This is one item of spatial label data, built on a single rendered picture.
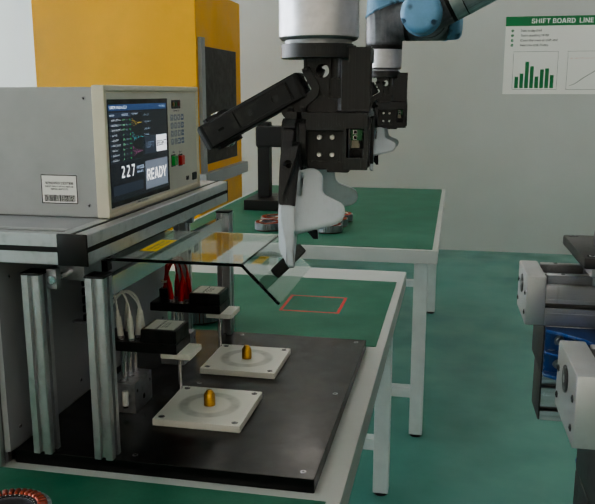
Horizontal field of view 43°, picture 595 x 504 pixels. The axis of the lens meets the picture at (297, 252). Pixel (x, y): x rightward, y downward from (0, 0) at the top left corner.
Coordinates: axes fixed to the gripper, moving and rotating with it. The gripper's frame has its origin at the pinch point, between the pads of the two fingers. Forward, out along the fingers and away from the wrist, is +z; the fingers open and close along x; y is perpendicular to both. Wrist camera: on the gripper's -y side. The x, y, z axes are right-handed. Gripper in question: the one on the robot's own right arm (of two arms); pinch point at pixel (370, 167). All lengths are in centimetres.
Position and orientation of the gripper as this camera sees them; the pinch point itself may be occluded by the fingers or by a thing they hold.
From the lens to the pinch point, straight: 164.1
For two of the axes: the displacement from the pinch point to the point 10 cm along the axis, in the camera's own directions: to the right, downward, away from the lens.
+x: 1.8, -2.0, 9.6
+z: 0.0, 9.8, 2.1
